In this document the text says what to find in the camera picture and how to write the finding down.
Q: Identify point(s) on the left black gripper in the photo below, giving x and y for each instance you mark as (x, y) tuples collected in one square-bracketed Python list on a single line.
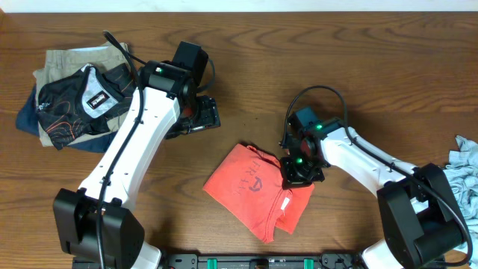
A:
[(205, 115)]

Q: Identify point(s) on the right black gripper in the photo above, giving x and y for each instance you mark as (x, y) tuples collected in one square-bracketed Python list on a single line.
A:
[(301, 174)]

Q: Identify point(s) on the red printed t-shirt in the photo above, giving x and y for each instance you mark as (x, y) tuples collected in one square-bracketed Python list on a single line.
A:
[(248, 183)]

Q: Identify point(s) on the light blue grey garment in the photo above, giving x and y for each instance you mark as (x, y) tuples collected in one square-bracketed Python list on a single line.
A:
[(461, 173)]

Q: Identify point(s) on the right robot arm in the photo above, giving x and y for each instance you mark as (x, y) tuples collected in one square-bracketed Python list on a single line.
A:
[(422, 224)]

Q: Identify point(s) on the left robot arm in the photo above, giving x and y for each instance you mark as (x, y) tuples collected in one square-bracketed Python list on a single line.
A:
[(95, 223)]

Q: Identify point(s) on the khaki folded pants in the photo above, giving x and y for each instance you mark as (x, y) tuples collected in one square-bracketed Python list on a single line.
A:
[(63, 63)]

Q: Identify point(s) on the navy blue folded garment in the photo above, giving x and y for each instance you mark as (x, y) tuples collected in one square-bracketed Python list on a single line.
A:
[(27, 120)]

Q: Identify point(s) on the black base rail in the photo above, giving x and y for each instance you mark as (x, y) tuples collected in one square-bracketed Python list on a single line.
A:
[(323, 261)]

